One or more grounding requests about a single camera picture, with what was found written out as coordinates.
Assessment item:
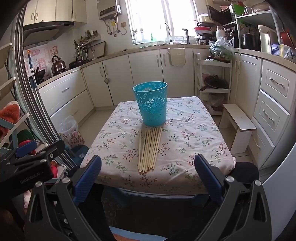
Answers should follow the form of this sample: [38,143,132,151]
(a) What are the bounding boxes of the water heater hoses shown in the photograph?
[105,19,121,37]

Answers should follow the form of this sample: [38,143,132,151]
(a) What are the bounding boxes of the black wok with handle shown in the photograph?
[199,75,229,91]

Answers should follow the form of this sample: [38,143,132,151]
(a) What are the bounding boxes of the person's right leg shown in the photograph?
[231,162,259,186]

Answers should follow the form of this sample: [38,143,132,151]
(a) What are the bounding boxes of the white wooden stool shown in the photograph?
[218,103,257,154]

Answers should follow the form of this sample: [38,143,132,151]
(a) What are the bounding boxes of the kitchen window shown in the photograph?
[126,0,204,45]

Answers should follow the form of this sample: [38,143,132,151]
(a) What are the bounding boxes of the blue table frame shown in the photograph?
[104,188,211,209]

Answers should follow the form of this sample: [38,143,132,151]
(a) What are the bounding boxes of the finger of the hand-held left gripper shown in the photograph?
[0,140,65,167]
[14,140,38,159]

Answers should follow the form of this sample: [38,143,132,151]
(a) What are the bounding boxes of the chrome sink faucet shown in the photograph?
[165,22,174,45]

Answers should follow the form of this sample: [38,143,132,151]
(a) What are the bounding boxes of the wall utensil rack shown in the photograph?
[73,30,102,61]

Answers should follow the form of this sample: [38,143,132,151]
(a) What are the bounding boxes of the white metal shelf rack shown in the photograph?
[222,9,281,50]

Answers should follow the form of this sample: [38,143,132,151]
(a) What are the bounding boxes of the black rice cooker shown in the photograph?
[241,33,258,50]

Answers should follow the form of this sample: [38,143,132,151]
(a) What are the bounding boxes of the cream cabinet with wide drawers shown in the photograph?
[38,68,95,130]

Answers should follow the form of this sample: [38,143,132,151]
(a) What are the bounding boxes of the steel kettle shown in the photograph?
[51,55,67,76]

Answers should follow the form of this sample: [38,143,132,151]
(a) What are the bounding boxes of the wooden cutting board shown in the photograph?
[94,41,107,58]

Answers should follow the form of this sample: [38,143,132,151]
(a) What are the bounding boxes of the black stove wok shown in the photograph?
[29,67,45,85]

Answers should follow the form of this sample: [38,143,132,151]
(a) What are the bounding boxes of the range hood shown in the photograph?
[23,21,74,47]

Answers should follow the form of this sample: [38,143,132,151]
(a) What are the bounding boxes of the blue mop handle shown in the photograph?
[28,50,38,93]

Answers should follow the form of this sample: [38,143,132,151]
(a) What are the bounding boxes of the pale wooden shelf unit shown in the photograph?
[0,43,30,149]

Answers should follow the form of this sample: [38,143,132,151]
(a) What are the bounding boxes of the beige electric water boiler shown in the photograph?
[257,25,278,53]

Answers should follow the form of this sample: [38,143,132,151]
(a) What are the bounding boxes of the green plastic board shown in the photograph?
[232,3,245,15]

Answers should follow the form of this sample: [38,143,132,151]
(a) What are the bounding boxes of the floral tablecloth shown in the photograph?
[80,96,236,195]

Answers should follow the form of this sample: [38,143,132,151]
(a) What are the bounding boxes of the orange plush toy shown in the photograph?
[0,101,21,137]

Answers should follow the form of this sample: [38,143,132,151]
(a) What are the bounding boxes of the yellow plastic bag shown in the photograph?
[279,44,292,58]

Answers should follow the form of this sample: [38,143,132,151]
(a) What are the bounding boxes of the white hanging bin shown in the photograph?
[168,48,186,66]

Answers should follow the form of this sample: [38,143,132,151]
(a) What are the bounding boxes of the cream cabinet with panelled drawers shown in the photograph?
[231,52,296,169]

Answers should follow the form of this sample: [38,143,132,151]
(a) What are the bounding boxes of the blue storage box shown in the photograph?
[71,145,90,167]

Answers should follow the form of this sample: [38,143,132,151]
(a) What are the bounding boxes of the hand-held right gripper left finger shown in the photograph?
[24,155,109,241]

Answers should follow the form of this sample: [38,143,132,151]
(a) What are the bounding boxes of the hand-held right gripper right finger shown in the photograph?
[194,153,272,241]

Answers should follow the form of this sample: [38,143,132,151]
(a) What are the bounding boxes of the blue perforated plastic basket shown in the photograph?
[132,81,168,127]

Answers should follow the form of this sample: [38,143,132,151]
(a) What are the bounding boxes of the trash bin with floral bag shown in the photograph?
[60,115,85,149]

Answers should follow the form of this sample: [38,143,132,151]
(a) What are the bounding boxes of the pink wall stickers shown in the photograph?
[24,45,58,77]

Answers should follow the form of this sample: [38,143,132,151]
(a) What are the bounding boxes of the red pot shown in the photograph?
[280,29,296,49]

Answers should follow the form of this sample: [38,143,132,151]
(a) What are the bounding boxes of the bag of green vegetables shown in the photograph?
[209,37,234,60]

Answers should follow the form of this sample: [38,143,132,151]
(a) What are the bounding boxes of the grey sliding door frame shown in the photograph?
[13,5,77,172]

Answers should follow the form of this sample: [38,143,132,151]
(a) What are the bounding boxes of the bundle of wooden chopsticks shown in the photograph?
[138,126,163,175]

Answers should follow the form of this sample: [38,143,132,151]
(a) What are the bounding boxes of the red bowl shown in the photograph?
[194,26,212,35]

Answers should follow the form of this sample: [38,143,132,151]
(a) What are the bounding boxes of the person's leg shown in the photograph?
[81,183,118,241]
[231,162,259,186]

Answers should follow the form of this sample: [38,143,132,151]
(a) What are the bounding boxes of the cream wall cabinet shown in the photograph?
[23,0,88,26]

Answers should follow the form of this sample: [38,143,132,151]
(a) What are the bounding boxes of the white trolley rack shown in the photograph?
[194,53,233,115]

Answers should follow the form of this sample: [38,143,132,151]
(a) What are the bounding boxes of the black frying pan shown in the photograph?
[69,59,84,69]

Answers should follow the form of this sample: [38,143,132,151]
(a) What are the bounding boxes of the person's left leg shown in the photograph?
[81,183,118,241]

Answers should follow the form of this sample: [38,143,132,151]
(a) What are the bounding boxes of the cream base cabinet with doors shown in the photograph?
[81,47,197,108]

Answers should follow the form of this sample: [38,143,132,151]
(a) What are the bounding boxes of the wall water heater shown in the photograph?
[97,0,122,19]

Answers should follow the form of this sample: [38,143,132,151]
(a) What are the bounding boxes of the black microwave oven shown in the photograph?
[206,5,234,26]

